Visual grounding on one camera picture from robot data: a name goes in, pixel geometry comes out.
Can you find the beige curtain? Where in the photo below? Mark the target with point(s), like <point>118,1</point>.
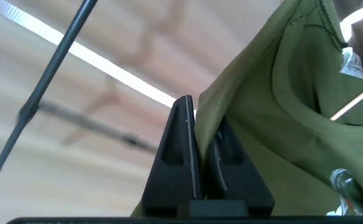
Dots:
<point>200,31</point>

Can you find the green printed shirt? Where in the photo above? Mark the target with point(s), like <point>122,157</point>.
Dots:
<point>262,124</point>

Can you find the black clothes rack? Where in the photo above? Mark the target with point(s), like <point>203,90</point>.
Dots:
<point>54,63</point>

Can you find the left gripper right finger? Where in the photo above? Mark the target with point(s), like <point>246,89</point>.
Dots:
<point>237,183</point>

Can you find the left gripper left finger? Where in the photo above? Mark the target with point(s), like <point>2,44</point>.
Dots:
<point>172,174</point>

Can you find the pink clothes hanger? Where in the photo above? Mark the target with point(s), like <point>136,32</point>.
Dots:
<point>355,100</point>

